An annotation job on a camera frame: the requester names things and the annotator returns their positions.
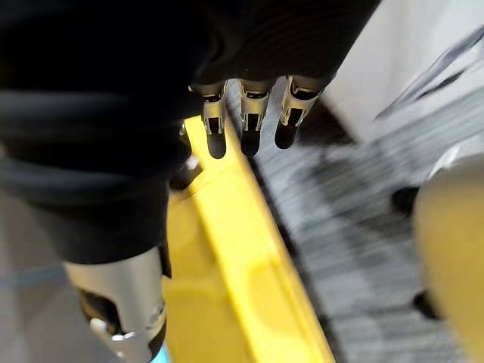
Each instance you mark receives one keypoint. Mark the yellow metal shelf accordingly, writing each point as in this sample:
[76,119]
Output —
[234,264]

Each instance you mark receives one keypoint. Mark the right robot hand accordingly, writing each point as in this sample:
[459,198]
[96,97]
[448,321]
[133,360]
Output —
[94,113]

